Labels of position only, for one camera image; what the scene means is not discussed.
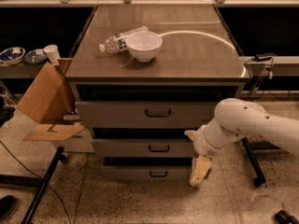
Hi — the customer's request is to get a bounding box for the black shoe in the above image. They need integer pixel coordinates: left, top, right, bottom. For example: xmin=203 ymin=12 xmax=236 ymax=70
xmin=0 ymin=195 xmax=16 ymax=221

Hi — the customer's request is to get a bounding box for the left black stand leg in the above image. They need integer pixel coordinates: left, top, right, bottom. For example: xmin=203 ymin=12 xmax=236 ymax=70
xmin=21 ymin=147 xmax=65 ymax=224

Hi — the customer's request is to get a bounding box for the right black stand leg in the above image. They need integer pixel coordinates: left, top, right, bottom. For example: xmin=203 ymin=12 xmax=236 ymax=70
xmin=241 ymin=138 xmax=266 ymax=188

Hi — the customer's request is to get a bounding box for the middle grey drawer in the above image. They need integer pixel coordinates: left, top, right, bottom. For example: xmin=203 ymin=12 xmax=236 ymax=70
xmin=92 ymin=139 xmax=194 ymax=158

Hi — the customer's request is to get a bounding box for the black stand leg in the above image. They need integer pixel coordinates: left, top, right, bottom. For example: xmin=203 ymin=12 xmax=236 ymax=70
xmin=21 ymin=147 xmax=65 ymax=224
xmin=241 ymin=138 xmax=266 ymax=188

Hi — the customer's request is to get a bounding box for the dark blue plate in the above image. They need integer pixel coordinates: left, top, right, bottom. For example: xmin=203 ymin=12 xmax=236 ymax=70
xmin=23 ymin=49 xmax=48 ymax=65

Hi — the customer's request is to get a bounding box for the white paper cup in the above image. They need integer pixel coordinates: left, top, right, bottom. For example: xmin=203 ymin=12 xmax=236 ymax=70
xmin=44 ymin=45 xmax=60 ymax=64

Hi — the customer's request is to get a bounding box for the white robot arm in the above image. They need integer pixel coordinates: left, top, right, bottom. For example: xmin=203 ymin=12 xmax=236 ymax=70
xmin=184 ymin=98 xmax=299 ymax=187

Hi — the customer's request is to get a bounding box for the grey drawer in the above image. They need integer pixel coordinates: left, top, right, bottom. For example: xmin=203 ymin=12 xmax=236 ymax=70
xmin=76 ymin=101 xmax=212 ymax=129
xmin=92 ymin=139 xmax=194 ymax=158
xmin=101 ymin=166 xmax=191 ymax=180

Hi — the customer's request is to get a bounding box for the black caster wheel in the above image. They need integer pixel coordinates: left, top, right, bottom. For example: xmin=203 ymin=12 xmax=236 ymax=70
xmin=275 ymin=210 xmax=299 ymax=224

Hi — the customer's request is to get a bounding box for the black power adapter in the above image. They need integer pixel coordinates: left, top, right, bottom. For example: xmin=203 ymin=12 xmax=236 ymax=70
xmin=254 ymin=53 xmax=273 ymax=62

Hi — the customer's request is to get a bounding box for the grey drawer cabinet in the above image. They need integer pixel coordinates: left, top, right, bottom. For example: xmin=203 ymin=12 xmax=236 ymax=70
xmin=66 ymin=4 xmax=249 ymax=167

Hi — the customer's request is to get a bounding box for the bottom grey drawer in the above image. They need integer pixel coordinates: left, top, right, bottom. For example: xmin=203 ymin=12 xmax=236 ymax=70
xmin=101 ymin=166 xmax=191 ymax=180

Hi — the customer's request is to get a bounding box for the blue patterned bowl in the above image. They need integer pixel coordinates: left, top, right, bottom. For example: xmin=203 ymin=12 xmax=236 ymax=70
xmin=0 ymin=47 xmax=25 ymax=65

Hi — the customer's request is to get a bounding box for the clear plastic water bottle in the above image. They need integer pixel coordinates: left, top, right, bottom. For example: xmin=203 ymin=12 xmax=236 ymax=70
xmin=99 ymin=26 xmax=149 ymax=54

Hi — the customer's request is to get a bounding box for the white bowl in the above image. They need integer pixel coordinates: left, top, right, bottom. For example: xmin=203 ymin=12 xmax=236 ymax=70
xmin=125 ymin=31 xmax=163 ymax=63

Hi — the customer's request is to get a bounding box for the black floor cable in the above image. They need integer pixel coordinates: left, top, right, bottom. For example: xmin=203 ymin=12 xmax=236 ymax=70
xmin=0 ymin=139 xmax=73 ymax=224

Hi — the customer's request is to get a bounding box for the open cardboard box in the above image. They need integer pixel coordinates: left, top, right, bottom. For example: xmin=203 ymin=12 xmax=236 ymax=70
xmin=17 ymin=63 xmax=93 ymax=153

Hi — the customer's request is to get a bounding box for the top grey drawer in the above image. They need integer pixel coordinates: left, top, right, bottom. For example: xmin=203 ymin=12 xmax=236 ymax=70
xmin=76 ymin=101 xmax=212 ymax=129

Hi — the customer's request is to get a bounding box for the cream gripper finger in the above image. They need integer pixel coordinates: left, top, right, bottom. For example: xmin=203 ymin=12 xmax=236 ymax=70
xmin=190 ymin=156 xmax=211 ymax=187

